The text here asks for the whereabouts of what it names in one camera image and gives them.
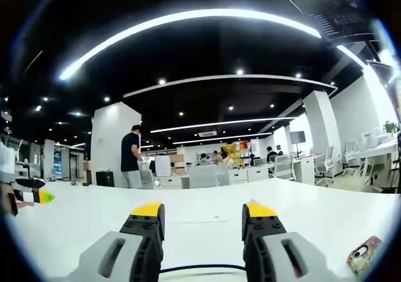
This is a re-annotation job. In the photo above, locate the straight ceiling light strip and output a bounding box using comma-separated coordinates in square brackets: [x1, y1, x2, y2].
[149, 116, 297, 134]

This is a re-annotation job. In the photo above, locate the white desk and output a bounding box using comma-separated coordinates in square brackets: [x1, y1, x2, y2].
[4, 177, 401, 282]

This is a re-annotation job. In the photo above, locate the grey chair back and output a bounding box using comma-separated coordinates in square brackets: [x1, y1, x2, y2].
[189, 164, 231, 189]

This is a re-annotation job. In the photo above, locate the green potted plant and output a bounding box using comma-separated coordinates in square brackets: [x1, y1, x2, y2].
[383, 120, 400, 136]

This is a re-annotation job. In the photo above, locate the long curved ceiling light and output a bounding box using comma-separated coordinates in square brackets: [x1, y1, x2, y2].
[58, 8, 323, 81]

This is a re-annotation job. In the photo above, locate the black data cable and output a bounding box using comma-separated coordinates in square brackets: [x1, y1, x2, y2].
[159, 264, 247, 274]

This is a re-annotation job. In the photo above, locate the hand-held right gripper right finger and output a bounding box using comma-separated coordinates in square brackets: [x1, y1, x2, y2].
[241, 199, 338, 282]

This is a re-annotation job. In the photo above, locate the white office chair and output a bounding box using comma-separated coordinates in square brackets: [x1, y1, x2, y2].
[339, 140, 358, 170]
[313, 145, 336, 187]
[273, 154, 297, 181]

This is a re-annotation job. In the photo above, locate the black box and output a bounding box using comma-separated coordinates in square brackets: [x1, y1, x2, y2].
[95, 170, 116, 188]

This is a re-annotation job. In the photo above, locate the white table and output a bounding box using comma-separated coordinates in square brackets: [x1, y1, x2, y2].
[353, 137, 401, 192]

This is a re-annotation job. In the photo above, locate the white cabinet box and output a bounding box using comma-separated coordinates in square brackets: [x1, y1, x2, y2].
[154, 155, 172, 178]

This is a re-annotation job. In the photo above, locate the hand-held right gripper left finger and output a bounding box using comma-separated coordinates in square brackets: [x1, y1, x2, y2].
[66, 201, 166, 282]

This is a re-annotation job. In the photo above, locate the yellow goods shelf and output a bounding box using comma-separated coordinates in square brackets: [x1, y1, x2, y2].
[220, 142, 252, 169]

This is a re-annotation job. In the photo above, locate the monitor on stand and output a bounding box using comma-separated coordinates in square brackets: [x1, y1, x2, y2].
[289, 130, 306, 157]

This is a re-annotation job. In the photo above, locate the phone with patterned case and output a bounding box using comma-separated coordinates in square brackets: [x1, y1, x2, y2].
[346, 235, 384, 277]

